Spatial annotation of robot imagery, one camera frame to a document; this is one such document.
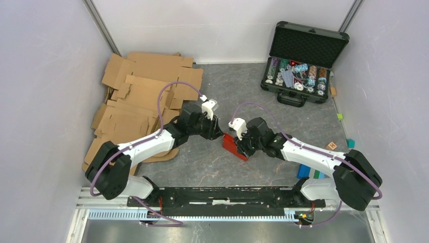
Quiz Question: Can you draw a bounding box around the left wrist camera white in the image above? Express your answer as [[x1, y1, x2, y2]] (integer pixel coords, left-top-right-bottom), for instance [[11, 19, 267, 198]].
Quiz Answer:
[[200, 95, 219, 120]]

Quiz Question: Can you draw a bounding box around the blue toy block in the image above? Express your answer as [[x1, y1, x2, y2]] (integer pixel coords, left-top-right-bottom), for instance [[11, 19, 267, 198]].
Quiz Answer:
[[296, 165, 311, 179]]

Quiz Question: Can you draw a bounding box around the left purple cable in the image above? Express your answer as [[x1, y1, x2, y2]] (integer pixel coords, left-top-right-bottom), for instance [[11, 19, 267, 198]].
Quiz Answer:
[[89, 81, 205, 197]]

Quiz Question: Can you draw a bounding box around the small brown wooden block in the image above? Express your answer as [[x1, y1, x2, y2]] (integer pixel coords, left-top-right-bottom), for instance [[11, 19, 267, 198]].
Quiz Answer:
[[330, 87, 337, 97]]

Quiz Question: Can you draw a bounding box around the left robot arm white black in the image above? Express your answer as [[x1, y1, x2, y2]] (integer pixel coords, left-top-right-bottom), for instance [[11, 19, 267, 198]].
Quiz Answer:
[[85, 100, 223, 206]]

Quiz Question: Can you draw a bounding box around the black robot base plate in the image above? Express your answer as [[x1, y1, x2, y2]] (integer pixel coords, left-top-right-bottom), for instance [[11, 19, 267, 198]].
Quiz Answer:
[[142, 186, 326, 217]]

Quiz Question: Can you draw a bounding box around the black poker chip case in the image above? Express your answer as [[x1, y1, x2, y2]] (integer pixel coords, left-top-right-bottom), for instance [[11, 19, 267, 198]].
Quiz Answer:
[[260, 21, 350, 107]]

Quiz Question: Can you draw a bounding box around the stack of flat brown cardboard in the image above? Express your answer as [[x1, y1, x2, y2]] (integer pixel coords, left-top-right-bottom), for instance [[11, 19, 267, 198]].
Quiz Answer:
[[82, 52, 203, 171]]

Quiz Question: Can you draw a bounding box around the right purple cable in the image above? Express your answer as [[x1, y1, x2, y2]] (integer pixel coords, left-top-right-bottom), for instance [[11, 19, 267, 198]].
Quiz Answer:
[[230, 102, 383, 229]]

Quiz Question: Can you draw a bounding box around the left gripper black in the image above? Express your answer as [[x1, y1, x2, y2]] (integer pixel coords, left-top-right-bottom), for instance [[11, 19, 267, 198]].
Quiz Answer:
[[188, 111, 224, 141]]

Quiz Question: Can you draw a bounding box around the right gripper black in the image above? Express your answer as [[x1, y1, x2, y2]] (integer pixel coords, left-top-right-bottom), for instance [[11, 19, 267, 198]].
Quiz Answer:
[[233, 128, 264, 158]]

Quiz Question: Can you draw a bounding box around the teal cube block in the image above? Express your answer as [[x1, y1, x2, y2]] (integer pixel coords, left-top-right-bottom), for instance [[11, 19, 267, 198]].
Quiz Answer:
[[346, 138, 355, 149]]

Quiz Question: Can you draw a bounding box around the purple cable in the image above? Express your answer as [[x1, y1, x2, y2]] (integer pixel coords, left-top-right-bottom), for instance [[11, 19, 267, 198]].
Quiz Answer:
[[230, 102, 383, 229], [89, 81, 205, 197]]

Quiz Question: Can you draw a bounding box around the red paper box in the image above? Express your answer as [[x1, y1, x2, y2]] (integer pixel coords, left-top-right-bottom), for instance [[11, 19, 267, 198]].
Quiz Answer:
[[222, 133, 248, 161]]

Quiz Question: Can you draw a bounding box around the wooden letter block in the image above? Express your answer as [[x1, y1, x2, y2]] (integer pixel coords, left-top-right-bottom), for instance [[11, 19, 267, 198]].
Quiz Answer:
[[325, 142, 337, 151]]

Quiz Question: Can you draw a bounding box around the aluminium frame rail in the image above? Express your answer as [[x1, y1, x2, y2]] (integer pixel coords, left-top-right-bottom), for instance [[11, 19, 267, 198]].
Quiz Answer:
[[65, 187, 390, 243]]

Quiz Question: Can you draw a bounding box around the green toy block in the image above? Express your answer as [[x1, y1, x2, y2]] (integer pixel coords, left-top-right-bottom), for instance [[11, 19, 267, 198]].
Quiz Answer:
[[313, 170, 325, 179]]

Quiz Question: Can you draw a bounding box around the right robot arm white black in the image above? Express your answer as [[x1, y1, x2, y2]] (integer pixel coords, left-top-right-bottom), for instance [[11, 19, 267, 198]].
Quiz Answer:
[[229, 117, 382, 211]]

